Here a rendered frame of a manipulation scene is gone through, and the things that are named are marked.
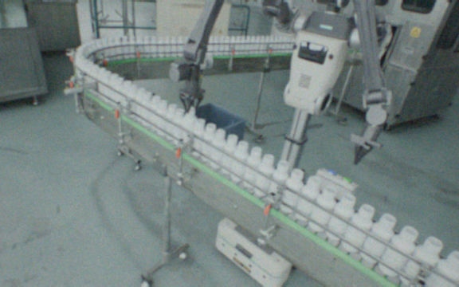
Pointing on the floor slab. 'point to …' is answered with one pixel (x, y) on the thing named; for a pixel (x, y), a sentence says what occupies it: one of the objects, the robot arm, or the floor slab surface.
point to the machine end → (421, 57)
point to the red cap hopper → (113, 20)
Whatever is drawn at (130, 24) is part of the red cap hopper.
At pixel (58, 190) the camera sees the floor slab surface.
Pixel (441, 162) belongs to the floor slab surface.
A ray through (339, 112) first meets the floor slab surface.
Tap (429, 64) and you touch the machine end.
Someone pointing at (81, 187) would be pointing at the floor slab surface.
